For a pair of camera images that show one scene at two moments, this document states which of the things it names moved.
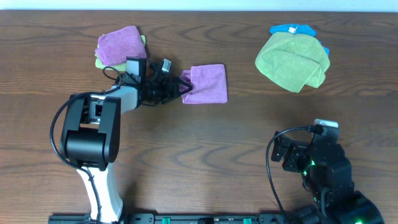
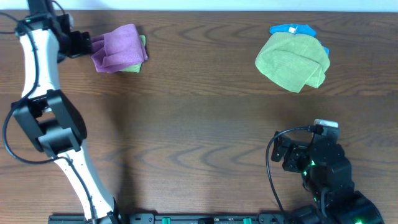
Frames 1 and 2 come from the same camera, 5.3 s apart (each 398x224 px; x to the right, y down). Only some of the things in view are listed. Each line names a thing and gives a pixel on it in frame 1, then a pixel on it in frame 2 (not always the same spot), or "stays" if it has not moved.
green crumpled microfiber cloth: x=293 y=61 stays
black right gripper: x=293 y=148 stays
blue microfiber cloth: x=301 y=28 stays
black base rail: x=175 y=218 stays
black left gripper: x=167 y=97 -> x=80 y=40
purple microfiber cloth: x=209 y=84 -> x=118 y=49
